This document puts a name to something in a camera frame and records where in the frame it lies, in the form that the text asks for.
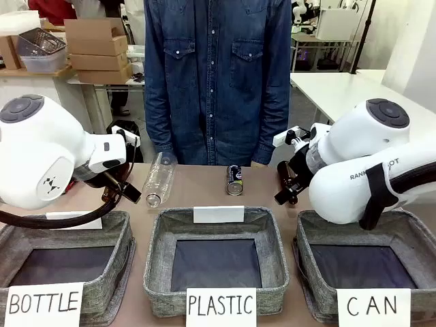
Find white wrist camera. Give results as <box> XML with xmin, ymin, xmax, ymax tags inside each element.
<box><xmin>111</xmin><ymin>125</ymin><xmax>141</xmax><ymax>146</ymax></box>
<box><xmin>273</xmin><ymin>125</ymin><xmax>311</xmax><ymax>148</ymax></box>

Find closed flat cardboard box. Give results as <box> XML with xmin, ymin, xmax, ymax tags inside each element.
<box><xmin>66</xmin><ymin>35</ymin><xmax>129</xmax><ymax>57</ymax></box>
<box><xmin>69</xmin><ymin>52</ymin><xmax>129</xmax><ymax>72</ymax></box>
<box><xmin>76</xmin><ymin>63</ymin><xmax>134</xmax><ymax>85</ymax></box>

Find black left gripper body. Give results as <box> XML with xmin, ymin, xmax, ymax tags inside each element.
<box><xmin>81</xmin><ymin>161</ymin><xmax>133</xmax><ymax>192</ymax></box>

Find paper label reading BOTTLE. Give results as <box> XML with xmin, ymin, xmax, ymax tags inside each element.
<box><xmin>5</xmin><ymin>281</ymin><xmax>84</xmax><ymax>327</ymax></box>

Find white foam block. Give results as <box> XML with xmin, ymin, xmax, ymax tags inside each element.
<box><xmin>0</xmin><ymin>10</ymin><xmax>41</xmax><ymax>37</ymax></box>

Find wooden-top side table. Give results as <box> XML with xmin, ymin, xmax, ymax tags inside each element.
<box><xmin>0</xmin><ymin>64</ymin><xmax>86</xmax><ymax>136</ymax></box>

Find white equipment box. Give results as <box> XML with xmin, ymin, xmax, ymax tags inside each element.
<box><xmin>314</xmin><ymin>7</ymin><xmax>358</xmax><ymax>42</ymax></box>

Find black bag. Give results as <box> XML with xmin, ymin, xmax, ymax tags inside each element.
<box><xmin>106</xmin><ymin>119</ymin><xmax>144</xmax><ymax>164</ymax></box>

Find open cardboard box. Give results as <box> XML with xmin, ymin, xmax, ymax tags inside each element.
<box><xmin>63</xmin><ymin>17</ymin><xmax>127</xmax><ymax>41</ymax></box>

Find large white table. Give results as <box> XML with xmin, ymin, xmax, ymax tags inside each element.
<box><xmin>290</xmin><ymin>69</ymin><xmax>436</xmax><ymax>127</ymax></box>

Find blank white card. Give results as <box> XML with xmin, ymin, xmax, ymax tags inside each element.
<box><xmin>192</xmin><ymin>205</ymin><xmax>246</xmax><ymax>224</ymax></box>
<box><xmin>45</xmin><ymin>211</ymin><xmax>104</xmax><ymax>231</ymax></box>

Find person left forearm denim sleeve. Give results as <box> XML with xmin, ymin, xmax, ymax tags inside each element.
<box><xmin>253</xmin><ymin>84</ymin><xmax>292</xmax><ymax>165</ymax></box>

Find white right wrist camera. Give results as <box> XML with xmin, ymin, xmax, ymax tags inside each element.
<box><xmin>273</xmin><ymin>125</ymin><xmax>311</xmax><ymax>148</ymax></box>

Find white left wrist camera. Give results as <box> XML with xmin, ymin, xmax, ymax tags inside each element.
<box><xmin>111</xmin><ymin>125</ymin><xmax>141</xmax><ymax>146</ymax></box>

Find black drink can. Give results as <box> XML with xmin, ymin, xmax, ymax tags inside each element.
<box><xmin>225</xmin><ymin>164</ymin><xmax>245</xmax><ymax>196</ymax></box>

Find grey fabric basket labelled plastic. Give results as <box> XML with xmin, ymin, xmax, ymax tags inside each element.
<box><xmin>142</xmin><ymin>206</ymin><xmax>290</xmax><ymax>318</ymax></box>

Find metal-frame background table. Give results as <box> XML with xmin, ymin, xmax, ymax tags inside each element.
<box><xmin>291</xmin><ymin>32</ymin><xmax>362</xmax><ymax>73</ymax></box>

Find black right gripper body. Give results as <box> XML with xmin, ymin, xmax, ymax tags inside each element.
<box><xmin>288</xmin><ymin>148</ymin><xmax>314</xmax><ymax>188</ymax></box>

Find paper label reading CAN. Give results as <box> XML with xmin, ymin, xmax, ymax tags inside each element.
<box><xmin>336</xmin><ymin>288</ymin><xmax>412</xmax><ymax>327</ymax></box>

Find grey fabric basket labelled bottle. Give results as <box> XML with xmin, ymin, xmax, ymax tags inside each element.
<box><xmin>0</xmin><ymin>210</ymin><xmax>137</xmax><ymax>327</ymax></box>

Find person torso in denim shirt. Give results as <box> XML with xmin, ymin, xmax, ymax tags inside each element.
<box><xmin>143</xmin><ymin>0</ymin><xmax>293</xmax><ymax>168</ymax></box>

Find clear plastic storage bin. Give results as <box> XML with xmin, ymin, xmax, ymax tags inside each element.
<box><xmin>20</xmin><ymin>50</ymin><xmax>67</xmax><ymax>74</ymax></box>

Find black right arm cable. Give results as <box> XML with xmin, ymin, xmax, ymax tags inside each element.
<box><xmin>359</xmin><ymin>162</ymin><xmax>436</xmax><ymax>231</ymax></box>

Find clear plastic bottle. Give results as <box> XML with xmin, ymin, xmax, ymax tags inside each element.
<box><xmin>142</xmin><ymin>151</ymin><xmax>177</xmax><ymax>209</ymax></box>

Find person right forearm denim sleeve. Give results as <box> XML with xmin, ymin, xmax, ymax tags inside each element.
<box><xmin>144</xmin><ymin>81</ymin><xmax>176</xmax><ymax>155</ymax></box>

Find small cardboard box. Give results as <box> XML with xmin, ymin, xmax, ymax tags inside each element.
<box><xmin>0</xmin><ymin>35</ymin><xmax>22</xmax><ymax>71</ymax></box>

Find background person in red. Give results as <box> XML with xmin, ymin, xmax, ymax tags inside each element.
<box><xmin>28</xmin><ymin>0</ymin><xmax>78</xmax><ymax>22</ymax></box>

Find metal mesh basket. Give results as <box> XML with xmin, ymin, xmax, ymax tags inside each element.
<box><xmin>16</xmin><ymin>27</ymin><xmax>67</xmax><ymax>58</ymax></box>

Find paper label reading PLASTIC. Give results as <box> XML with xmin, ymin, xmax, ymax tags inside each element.
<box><xmin>185</xmin><ymin>287</ymin><xmax>258</xmax><ymax>327</ymax></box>

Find grey fabric basket labelled can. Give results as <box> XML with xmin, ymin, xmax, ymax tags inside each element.
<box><xmin>292</xmin><ymin>208</ymin><xmax>436</xmax><ymax>324</ymax></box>

